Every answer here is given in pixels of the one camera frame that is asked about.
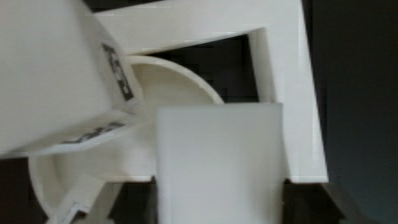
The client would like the white stool leg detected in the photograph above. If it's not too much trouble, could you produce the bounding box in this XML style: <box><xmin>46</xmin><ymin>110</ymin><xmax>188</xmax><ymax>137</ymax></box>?
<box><xmin>0</xmin><ymin>0</ymin><xmax>142</xmax><ymax>159</ymax></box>
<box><xmin>157</xmin><ymin>103</ymin><xmax>286</xmax><ymax>224</ymax></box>

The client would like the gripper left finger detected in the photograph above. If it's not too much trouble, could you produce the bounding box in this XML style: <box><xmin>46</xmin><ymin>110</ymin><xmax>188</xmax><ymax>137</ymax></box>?
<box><xmin>109</xmin><ymin>179</ymin><xmax>158</xmax><ymax>224</ymax></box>

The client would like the white front barrier wall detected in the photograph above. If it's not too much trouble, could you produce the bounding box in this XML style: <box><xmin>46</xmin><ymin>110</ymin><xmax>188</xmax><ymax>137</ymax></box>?
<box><xmin>96</xmin><ymin>0</ymin><xmax>306</xmax><ymax>54</ymax></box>

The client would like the white right barrier wall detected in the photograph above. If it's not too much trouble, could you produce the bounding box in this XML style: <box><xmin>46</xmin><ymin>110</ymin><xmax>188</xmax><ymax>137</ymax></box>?
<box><xmin>251</xmin><ymin>0</ymin><xmax>329</xmax><ymax>183</ymax></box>

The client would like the white barrier wall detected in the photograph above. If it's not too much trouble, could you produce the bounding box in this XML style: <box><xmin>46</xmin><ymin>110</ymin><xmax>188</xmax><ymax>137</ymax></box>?
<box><xmin>96</xmin><ymin>0</ymin><xmax>306</xmax><ymax>54</ymax></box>
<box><xmin>251</xmin><ymin>0</ymin><xmax>329</xmax><ymax>183</ymax></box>

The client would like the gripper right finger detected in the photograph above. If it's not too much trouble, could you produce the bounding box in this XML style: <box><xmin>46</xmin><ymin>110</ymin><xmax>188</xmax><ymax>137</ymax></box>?
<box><xmin>283</xmin><ymin>178</ymin><xmax>380</xmax><ymax>224</ymax></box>

